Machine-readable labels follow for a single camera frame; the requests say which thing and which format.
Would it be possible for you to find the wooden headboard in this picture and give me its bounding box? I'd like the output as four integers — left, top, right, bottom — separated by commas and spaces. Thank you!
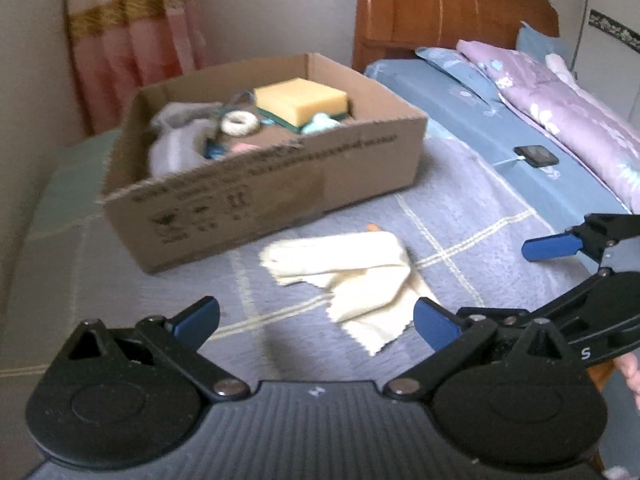
352, 0, 560, 73

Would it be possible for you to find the light blue pillow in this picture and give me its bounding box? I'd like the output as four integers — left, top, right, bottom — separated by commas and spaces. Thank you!
516, 22, 566, 57

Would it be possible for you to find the white tape roll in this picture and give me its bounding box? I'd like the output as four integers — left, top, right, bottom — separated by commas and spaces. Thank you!
220, 109, 259, 137

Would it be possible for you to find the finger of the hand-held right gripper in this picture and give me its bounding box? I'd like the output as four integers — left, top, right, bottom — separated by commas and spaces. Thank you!
521, 212, 640, 266
457, 270, 615, 333

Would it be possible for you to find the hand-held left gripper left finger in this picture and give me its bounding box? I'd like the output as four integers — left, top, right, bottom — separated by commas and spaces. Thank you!
67, 296, 251, 403

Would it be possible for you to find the person's right hand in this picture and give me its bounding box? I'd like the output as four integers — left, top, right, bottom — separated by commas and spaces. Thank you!
619, 352, 640, 411

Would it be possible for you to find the light green cloth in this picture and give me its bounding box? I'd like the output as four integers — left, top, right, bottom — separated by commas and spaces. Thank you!
27, 127, 123, 241

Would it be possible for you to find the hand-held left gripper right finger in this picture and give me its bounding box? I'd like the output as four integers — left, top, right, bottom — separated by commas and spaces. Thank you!
382, 297, 586, 402

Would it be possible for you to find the purple floral quilt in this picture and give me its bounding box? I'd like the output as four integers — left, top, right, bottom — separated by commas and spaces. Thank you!
456, 37, 640, 213

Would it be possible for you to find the grey sock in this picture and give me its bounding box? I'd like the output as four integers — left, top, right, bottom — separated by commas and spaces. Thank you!
148, 101, 223, 178

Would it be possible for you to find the pink striped curtain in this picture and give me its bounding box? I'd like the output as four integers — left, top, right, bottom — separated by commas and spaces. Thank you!
60, 0, 208, 138

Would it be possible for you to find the yellow sponge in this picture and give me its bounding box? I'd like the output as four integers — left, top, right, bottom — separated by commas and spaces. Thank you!
253, 77, 349, 135

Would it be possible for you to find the black phone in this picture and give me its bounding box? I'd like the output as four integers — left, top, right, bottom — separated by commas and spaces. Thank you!
514, 145, 560, 167

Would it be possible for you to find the blue patterned pillow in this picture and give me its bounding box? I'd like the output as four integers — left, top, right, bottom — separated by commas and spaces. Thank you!
415, 46, 503, 106

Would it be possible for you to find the light blue soft item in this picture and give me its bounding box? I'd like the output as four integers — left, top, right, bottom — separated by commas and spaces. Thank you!
301, 112, 342, 136

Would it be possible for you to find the grey plaid blanket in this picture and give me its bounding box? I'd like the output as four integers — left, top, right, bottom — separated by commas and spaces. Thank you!
0, 132, 626, 391

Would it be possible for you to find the cream cloth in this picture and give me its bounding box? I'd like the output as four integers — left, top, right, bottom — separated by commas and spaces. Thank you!
259, 231, 441, 357

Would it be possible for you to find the cardboard box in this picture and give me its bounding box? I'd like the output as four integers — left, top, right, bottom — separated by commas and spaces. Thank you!
97, 52, 428, 275

